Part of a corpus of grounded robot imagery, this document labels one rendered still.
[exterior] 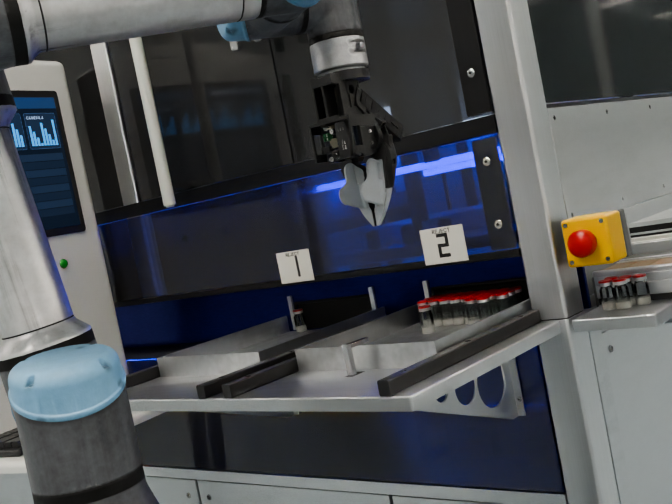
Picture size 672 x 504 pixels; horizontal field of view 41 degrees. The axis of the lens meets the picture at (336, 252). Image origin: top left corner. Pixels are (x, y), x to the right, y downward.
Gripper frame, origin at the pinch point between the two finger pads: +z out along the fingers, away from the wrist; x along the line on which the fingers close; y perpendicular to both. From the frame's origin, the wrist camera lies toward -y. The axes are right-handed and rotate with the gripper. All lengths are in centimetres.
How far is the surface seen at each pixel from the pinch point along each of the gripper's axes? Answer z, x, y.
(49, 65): -44, -92, -16
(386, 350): 18.7, -1.8, 1.5
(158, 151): -20, -64, -18
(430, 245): 6.8, -8.6, -24.4
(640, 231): 51, -150, -486
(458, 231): 5.2, -2.7, -24.3
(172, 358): 18, -49, 1
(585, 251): 10.5, 19.7, -20.7
